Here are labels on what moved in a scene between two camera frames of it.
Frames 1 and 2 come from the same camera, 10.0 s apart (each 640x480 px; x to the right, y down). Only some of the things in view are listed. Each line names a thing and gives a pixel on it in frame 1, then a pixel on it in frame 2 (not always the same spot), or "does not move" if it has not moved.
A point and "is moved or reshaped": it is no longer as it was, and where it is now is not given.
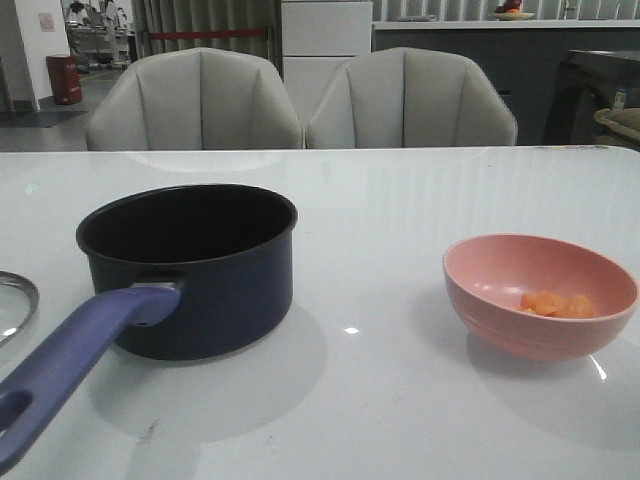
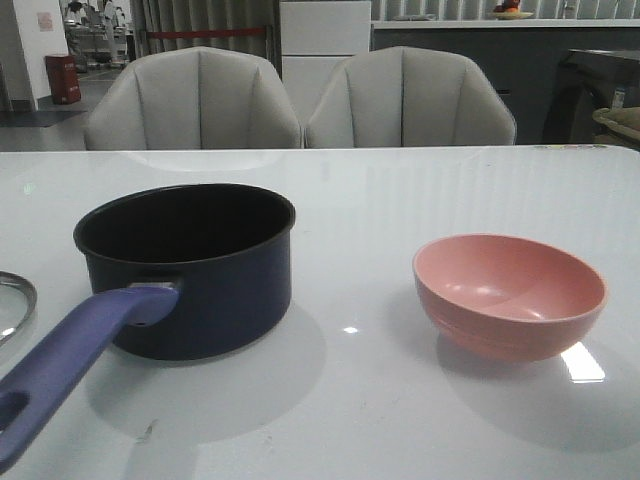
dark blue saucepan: x=176 y=272 does not move
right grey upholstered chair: x=410 y=97 does not move
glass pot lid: x=19 y=301 does not move
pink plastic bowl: x=488 y=277 is moved or reshaped
